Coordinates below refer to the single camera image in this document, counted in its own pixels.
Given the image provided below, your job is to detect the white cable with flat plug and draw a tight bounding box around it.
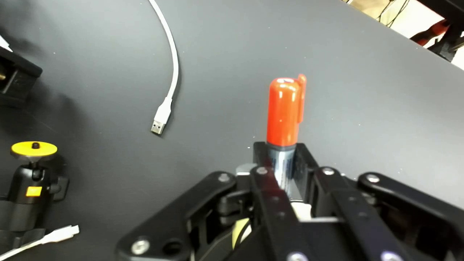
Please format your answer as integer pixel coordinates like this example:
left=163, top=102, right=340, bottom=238
left=0, top=224, right=81, bottom=261

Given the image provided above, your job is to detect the black device box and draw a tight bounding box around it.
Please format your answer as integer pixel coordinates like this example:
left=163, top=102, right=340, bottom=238
left=0, top=45, right=43, bottom=109

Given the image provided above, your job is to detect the red capped marker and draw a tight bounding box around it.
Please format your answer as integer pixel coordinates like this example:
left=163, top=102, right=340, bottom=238
left=265, top=73, right=308, bottom=195

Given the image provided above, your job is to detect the white USB cable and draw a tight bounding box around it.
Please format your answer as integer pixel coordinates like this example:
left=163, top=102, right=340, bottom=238
left=146, top=0, right=181, bottom=138

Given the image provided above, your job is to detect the red black clamp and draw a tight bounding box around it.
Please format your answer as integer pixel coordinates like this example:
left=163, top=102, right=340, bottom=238
left=408, top=0, right=464, bottom=63

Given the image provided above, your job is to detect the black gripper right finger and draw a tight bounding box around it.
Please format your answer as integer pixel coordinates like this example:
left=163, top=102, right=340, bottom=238
left=294, top=143, right=464, bottom=261

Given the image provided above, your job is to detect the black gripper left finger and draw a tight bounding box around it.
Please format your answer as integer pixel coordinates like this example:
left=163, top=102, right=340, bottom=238
left=114, top=141, right=310, bottom=261

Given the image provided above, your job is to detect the black mini tripod yellow top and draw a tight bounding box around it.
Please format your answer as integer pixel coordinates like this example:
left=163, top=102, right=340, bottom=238
left=0, top=140, right=70, bottom=247

